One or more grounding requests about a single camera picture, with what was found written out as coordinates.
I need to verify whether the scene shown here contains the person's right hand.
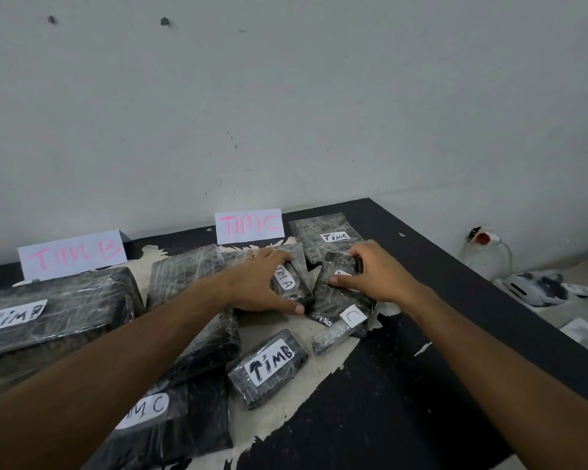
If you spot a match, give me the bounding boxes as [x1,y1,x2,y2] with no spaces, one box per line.
[328,239,423,310]

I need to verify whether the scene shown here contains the person's left hand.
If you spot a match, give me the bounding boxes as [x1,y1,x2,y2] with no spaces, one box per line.
[223,247,306,317]

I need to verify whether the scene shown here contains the black packet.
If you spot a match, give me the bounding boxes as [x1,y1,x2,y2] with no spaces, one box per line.
[224,243,316,310]
[308,251,379,329]

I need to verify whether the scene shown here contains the person's left forearm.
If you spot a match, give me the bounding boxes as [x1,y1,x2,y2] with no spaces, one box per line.
[0,272,238,470]

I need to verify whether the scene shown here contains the person's right forearm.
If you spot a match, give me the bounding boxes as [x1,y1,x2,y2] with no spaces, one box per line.
[401,282,588,470]

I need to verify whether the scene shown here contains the flat grey wrapped packet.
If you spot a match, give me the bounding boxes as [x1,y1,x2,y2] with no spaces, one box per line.
[288,212,367,265]

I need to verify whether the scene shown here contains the small wrapped tube packet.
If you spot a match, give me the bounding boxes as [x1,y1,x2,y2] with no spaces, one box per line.
[312,304,374,357]

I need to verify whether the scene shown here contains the small black wrapped brick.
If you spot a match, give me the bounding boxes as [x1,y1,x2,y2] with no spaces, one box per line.
[227,329,309,411]

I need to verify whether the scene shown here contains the small paper sign, pink writing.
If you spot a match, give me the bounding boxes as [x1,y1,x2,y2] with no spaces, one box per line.
[215,208,286,245]

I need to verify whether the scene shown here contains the long black wrapped package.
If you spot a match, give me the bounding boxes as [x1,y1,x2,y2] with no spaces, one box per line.
[146,244,243,393]

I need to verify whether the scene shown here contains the large black bag package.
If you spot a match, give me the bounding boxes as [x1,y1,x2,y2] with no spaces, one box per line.
[81,369,234,470]

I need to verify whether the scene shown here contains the white and grey headset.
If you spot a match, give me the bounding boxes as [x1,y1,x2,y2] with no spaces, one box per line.
[501,271,570,309]

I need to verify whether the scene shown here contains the wide paper sign, pink writing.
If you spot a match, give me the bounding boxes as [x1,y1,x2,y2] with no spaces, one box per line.
[18,230,129,281]

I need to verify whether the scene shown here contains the large black wrapped box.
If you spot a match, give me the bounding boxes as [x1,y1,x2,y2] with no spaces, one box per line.
[0,266,145,388]

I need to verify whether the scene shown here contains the white paper sheet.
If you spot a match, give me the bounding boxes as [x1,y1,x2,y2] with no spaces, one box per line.
[560,317,588,346]

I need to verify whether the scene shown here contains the white wall socket with plug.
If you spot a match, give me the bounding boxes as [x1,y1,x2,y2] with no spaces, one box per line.
[465,227,503,248]

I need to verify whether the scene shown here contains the white cable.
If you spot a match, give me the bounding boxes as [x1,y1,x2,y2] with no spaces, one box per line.
[490,240,516,280]

